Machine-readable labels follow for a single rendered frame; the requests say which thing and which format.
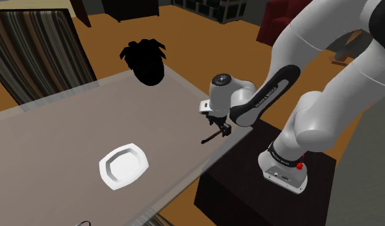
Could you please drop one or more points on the white square plate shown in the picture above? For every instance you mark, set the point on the white square plate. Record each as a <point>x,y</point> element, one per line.
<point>123,167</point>

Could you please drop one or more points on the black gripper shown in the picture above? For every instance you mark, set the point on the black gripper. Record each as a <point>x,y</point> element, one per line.
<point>225,129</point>

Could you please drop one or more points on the striped brown chair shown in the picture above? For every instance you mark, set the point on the striped brown chair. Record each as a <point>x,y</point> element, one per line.
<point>158,220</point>
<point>39,53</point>

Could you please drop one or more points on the dark robot stand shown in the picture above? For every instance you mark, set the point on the dark robot stand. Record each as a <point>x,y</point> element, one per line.
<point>242,187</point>

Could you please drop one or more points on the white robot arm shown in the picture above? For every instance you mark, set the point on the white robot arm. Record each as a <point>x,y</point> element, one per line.
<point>317,103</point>

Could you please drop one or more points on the grey table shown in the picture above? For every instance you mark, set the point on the grey table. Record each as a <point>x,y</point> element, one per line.
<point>70,131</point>

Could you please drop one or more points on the red armchair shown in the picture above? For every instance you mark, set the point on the red armchair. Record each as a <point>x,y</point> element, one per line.
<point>278,22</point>

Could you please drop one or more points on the dark brown thin utensil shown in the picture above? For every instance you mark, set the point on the dark brown thin utensil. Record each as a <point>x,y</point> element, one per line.
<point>210,138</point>

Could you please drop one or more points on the black potted plant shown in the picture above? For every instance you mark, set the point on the black potted plant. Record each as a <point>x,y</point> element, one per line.
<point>147,67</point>

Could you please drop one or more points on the black cabinet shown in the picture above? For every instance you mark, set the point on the black cabinet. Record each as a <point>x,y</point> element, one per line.
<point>130,7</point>

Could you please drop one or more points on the dark shelf unit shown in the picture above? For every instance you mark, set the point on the dark shelf unit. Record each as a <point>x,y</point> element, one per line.
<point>211,9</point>

